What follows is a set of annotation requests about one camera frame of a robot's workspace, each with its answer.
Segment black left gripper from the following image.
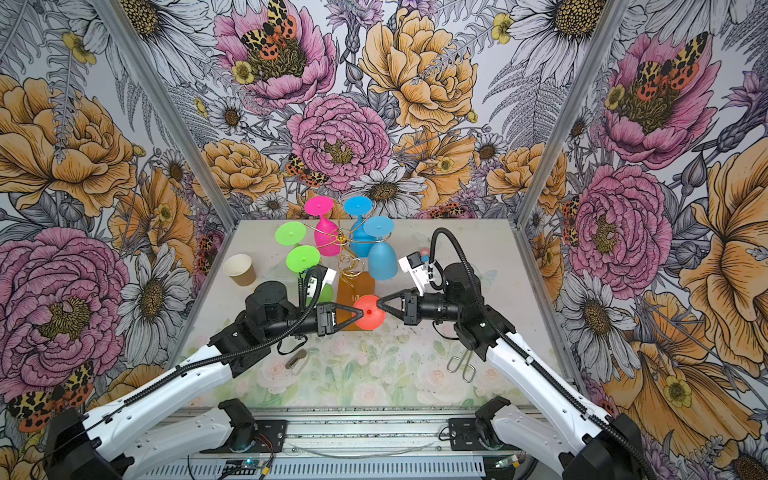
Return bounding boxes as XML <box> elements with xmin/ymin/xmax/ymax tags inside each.
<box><xmin>266</xmin><ymin>300</ymin><xmax>365</xmax><ymax>338</ymax></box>

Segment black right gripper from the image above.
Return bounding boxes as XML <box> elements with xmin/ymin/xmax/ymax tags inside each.
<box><xmin>376</xmin><ymin>289</ymin><xmax>462</xmax><ymax>326</ymax></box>

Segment red wine glass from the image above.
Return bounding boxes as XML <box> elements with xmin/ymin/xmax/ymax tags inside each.
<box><xmin>354</xmin><ymin>295</ymin><xmax>387</xmax><ymax>331</ymax></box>

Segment blue wine glass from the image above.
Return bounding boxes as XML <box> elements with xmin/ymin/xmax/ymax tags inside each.
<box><xmin>343</xmin><ymin>196</ymin><xmax>375</xmax><ymax>259</ymax></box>
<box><xmin>363</xmin><ymin>216</ymin><xmax>399</xmax><ymax>281</ymax></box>

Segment green wine glass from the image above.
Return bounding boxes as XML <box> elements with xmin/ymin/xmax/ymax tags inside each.
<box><xmin>274</xmin><ymin>221</ymin><xmax>307</xmax><ymax>247</ymax></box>
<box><xmin>286</xmin><ymin>245</ymin><xmax>334</xmax><ymax>305</ymax></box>

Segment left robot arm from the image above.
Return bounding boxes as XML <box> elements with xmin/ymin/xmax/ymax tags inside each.
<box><xmin>41</xmin><ymin>281</ymin><xmax>346</xmax><ymax>479</ymax></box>

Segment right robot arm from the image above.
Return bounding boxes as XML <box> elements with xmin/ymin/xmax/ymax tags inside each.
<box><xmin>378</xmin><ymin>227</ymin><xmax>656</xmax><ymax>479</ymax></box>

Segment pink wine glass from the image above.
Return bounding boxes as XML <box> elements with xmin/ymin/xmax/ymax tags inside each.
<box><xmin>304</xmin><ymin>196</ymin><xmax>341</xmax><ymax>257</ymax></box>

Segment small metal carabiner clip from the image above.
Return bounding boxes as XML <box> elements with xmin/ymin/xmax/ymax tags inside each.
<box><xmin>285</xmin><ymin>349</ymin><xmax>309</xmax><ymax>376</ymax></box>

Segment floral table mat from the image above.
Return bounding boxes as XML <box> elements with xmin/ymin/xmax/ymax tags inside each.
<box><xmin>190</xmin><ymin>317</ymin><xmax>529</xmax><ymax>409</ymax></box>

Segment metal tongs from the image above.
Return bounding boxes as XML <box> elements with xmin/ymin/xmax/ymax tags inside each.
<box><xmin>446</xmin><ymin>351</ymin><xmax>476</xmax><ymax>384</ymax></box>

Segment brown paper cup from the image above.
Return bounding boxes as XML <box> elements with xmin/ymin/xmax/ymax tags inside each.
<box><xmin>223</xmin><ymin>253</ymin><xmax>257</xmax><ymax>287</ymax></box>

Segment gold wire glass rack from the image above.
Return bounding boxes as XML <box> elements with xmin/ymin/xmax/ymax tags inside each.
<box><xmin>329</xmin><ymin>222</ymin><xmax>376</xmax><ymax>321</ymax></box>

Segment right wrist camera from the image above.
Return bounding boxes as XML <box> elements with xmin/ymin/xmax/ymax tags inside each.
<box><xmin>398</xmin><ymin>251</ymin><xmax>432</xmax><ymax>295</ymax></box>

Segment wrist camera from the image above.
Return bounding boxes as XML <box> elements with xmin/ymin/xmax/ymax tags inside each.
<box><xmin>398</xmin><ymin>251</ymin><xmax>432</xmax><ymax>295</ymax></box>
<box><xmin>307</xmin><ymin>265</ymin><xmax>337</xmax><ymax>296</ymax></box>

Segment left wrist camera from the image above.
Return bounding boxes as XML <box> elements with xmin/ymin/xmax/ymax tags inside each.
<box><xmin>307</xmin><ymin>265</ymin><xmax>337</xmax><ymax>296</ymax></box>

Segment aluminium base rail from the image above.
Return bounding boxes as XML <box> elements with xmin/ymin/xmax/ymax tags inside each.
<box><xmin>148</xmin><ymin>407</ymin><xmax>558</xmax><ymax>479</ymax></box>

